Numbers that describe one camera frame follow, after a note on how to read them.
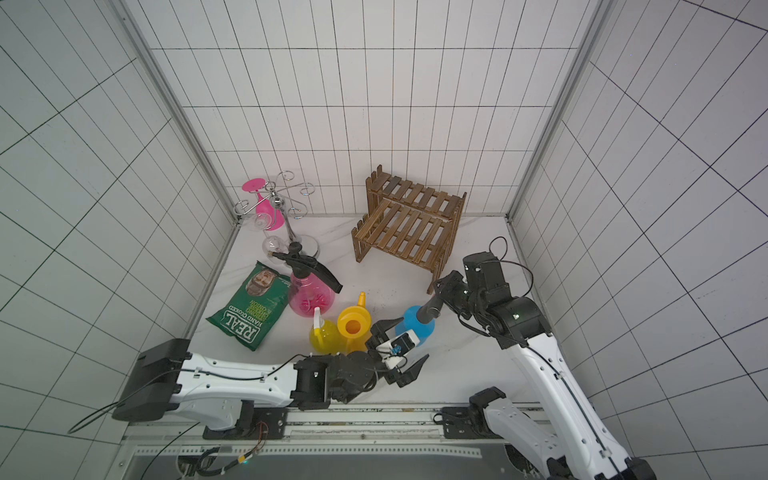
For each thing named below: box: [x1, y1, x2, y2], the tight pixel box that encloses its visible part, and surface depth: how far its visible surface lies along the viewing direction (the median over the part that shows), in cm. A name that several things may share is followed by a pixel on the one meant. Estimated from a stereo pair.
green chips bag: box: [206, 260, 291, 352], surface depth 91 cm
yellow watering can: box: [337, 292, 372, 355], surface depth 80 cm
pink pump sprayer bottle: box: [269, 242, 343, 317], surface depth 81 cm
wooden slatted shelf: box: [351, 164, 467, 295], surface depth 95 cm
